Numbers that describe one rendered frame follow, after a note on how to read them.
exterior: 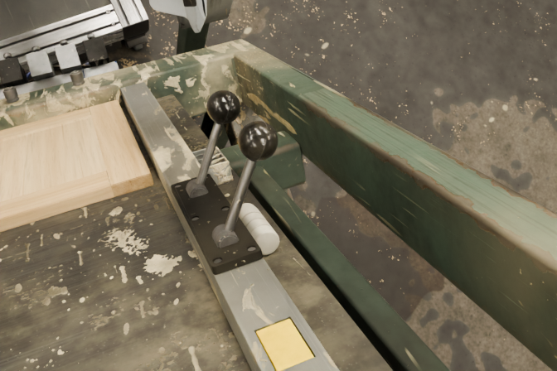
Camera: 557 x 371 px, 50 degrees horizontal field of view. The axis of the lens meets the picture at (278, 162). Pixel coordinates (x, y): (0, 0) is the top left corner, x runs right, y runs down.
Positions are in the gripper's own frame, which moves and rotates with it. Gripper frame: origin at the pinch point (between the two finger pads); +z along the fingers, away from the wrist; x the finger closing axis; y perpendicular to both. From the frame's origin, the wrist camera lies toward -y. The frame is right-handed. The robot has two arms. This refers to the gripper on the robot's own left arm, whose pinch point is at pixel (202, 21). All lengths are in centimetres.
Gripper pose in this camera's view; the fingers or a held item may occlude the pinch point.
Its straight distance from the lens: 75.1
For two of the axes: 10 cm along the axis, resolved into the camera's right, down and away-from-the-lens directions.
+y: -9.9, -0.1, 1.1
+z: 0.7, 7.5, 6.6
